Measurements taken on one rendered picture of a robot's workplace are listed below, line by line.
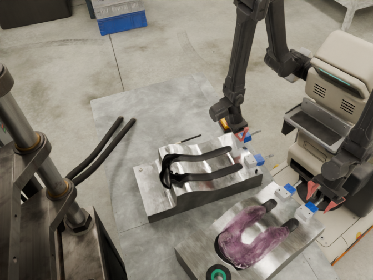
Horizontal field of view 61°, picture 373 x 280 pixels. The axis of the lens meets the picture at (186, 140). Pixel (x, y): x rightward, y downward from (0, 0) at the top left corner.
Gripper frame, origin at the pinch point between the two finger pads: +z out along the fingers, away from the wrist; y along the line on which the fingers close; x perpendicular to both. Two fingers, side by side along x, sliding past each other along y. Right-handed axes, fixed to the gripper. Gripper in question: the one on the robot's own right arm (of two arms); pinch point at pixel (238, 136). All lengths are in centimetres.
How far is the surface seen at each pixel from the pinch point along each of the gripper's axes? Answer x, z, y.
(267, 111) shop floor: 67, 88, -109
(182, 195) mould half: -32.6, -0.2, 18.2
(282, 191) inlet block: 4.0, 11.1, 27.2
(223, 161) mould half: -10.8, 4.9, 5.9
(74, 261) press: -81, 7, 20
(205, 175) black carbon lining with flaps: -21.0, 3.9, 9.7
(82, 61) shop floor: -77, 40, -260
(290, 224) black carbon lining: 0.2, 15.8, 38.7
